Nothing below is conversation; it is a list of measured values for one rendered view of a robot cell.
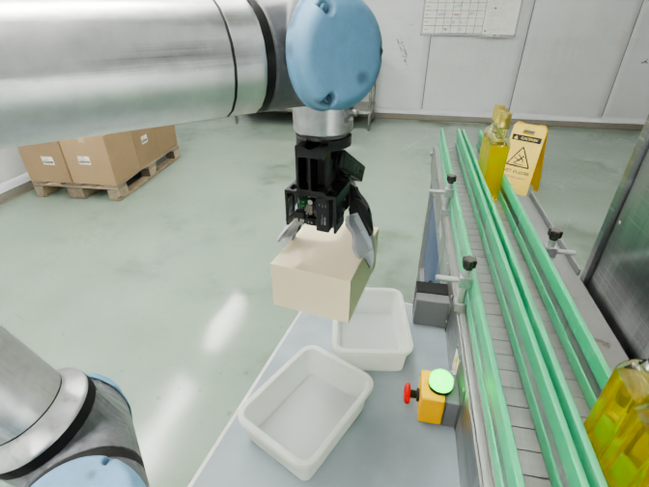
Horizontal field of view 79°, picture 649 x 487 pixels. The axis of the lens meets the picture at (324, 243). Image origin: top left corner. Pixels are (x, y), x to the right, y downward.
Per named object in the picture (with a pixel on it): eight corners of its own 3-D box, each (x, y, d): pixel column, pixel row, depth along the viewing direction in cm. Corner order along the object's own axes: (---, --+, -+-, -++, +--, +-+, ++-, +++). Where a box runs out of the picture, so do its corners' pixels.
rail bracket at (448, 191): (449, 218, 122) (457, 178, 115) (425, 215, 123) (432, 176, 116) (448, 213, 125) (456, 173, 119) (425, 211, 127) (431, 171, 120)
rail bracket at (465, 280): (465, 316, 84) (478, 264, 77) (430, 312, 85) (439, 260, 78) (464, 304, 87) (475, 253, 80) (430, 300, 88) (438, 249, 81)
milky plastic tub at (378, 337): (331, 380, 86) (331, 351, 82) (332, 311, 106) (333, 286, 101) (410, 382, 86) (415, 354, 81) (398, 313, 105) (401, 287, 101)
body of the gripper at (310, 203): (284, 229, 53) (278, 141, 47) (308, 203, 60) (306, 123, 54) (337, 239, 51) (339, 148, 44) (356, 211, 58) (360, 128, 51)
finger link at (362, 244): (361, 285, 55) (327, 232, 53) (372, 263, 60) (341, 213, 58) (380, 279, 54) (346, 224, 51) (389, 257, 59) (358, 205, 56)
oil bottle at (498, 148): (496, 201, 132) (519, 115, 117) (479, 199, 133) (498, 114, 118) (493, 194, 137) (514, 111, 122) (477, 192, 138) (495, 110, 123)
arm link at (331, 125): (306, 89, 51) (366, 94, 49) (307, 125, 54) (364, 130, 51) (281, 100, 46) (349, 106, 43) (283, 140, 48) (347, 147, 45)
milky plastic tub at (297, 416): (376, 408, 80) (379, 379, 76) (307, 502, 65) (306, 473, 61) (310, 367, 89) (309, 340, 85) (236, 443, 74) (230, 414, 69)
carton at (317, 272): (273, 304, 60) (269, 263, 56) (312, 251, 73) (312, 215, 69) (348, 323, 56) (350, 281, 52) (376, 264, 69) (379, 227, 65)
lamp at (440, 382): (453, 397, 72) (456, 386, 71) (428, 393, 73) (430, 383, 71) (451, 378, 76) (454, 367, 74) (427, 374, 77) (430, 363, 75)
